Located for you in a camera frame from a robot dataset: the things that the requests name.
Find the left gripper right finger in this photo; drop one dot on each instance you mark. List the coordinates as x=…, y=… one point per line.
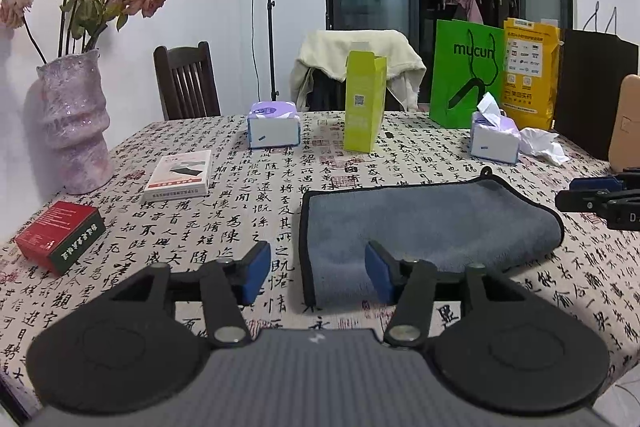
x=489, y=340

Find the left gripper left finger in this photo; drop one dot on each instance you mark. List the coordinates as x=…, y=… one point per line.
x=148, y=337

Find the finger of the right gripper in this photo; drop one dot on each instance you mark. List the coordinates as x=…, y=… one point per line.
x=620, y=210
x=626, y=181

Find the purple and grey towel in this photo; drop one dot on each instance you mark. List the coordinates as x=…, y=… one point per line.
x=482, y=220

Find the beige plastic case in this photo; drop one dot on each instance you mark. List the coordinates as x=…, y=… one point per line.
x=624, y=150

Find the crumpled white tissue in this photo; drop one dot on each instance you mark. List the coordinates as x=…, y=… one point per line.
x=542, y=144

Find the black paper bag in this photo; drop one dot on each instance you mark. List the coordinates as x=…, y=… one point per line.
x=593, y=66

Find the red and green box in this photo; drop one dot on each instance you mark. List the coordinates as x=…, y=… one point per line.
x=60, y=236

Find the right purple tissue box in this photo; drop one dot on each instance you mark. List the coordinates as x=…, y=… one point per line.
x=494, y=136

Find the purple tissue box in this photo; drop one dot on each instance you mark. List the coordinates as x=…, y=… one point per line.
x=273, y=124
x=494, y=136

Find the calligraphy print tablecloth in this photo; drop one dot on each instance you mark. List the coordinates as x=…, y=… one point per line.
x=594, y=275

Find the yellow plastic bag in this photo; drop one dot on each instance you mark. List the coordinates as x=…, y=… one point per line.
x=531, y=73

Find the white flat box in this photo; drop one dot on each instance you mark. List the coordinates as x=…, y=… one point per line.
x=179, y=176

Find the green mucun paper bag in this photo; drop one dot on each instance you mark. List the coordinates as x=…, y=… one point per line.
x=468, y=64

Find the pink speckled vase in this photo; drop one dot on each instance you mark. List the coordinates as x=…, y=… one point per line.
x=74, y=119

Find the left purple tissue box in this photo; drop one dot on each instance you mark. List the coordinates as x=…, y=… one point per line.
x=273, y=124

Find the dark wooden chair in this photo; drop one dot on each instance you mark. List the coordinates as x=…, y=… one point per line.
x=185, y=79

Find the lime green carton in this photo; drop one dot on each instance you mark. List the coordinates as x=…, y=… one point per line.
x=365, y=92

